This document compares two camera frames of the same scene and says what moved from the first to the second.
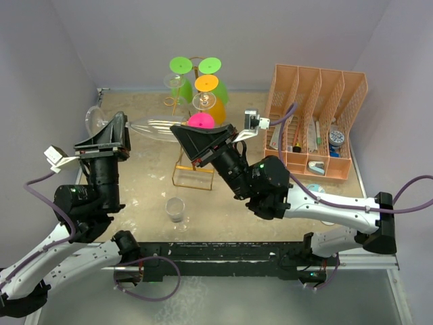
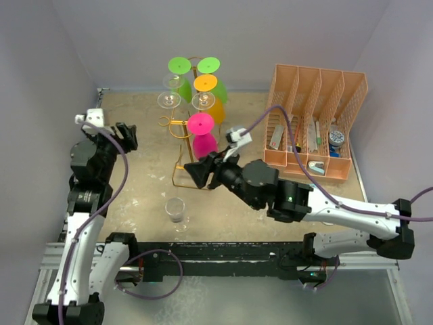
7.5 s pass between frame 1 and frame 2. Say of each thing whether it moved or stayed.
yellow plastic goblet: stayed
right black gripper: moved
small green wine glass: stayed
